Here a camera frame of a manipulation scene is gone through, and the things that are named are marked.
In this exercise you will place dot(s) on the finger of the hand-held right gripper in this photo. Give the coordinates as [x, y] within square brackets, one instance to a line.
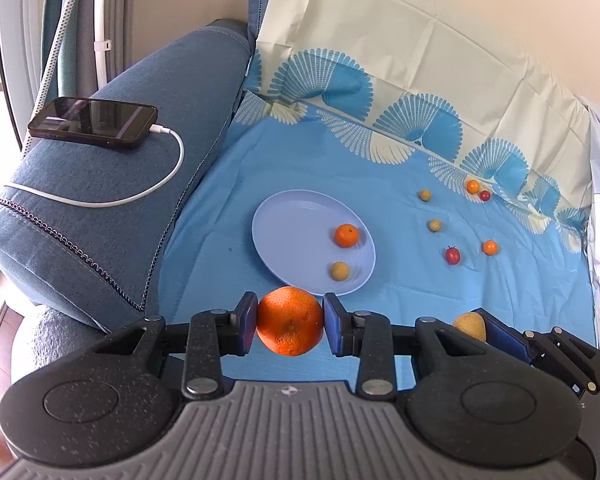
[505, 336]

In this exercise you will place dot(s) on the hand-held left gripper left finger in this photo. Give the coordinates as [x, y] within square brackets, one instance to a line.
[246, 321]

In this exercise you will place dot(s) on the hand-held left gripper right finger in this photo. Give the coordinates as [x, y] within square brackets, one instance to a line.
[334, 331]

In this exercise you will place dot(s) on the tan longan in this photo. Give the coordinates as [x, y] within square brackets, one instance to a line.
[434, 226]
[424, 195]
[467, 324]
[340, 271]

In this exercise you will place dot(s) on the large rough orange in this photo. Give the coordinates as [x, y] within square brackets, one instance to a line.
[290, 321]

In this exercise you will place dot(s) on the small smooth orange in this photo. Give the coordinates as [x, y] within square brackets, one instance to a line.
[473, 186]
[490, 247]

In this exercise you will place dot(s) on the light blue plate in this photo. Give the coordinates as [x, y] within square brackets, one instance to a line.
[295, 230]

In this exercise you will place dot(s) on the small tangerine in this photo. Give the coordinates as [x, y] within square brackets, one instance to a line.
[346, 236]

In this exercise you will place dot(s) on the blue fan-print tablecloth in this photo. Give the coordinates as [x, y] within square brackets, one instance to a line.
[280, 160]

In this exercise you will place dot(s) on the black smartphone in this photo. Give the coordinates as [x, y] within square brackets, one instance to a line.
[92, 122]

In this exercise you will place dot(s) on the blue denim sofa armrest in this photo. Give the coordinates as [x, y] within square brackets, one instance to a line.
[130, 85]

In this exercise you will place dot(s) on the white pipe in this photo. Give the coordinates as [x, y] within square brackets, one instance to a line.
[100, 10]

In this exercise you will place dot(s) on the teal curtain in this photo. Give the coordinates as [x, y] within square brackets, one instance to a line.
[57, 0]

